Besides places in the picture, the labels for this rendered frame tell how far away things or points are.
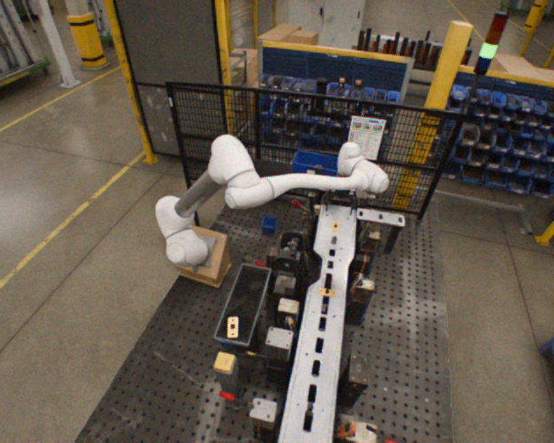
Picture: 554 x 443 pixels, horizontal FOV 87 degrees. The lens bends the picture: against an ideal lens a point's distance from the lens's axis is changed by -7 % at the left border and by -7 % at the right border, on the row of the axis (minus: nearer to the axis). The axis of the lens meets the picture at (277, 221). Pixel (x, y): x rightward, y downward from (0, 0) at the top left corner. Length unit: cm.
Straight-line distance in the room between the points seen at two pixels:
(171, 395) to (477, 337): 231
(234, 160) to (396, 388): 131
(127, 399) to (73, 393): 101
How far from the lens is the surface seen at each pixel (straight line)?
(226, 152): 130
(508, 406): 289
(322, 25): 793
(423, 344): 194
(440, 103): 215
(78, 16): 857
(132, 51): 389
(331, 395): 138
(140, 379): 181
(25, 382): 298
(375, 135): 215
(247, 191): 125
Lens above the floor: 230
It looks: 44 degrees down
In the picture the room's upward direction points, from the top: 1 degrees clockwise
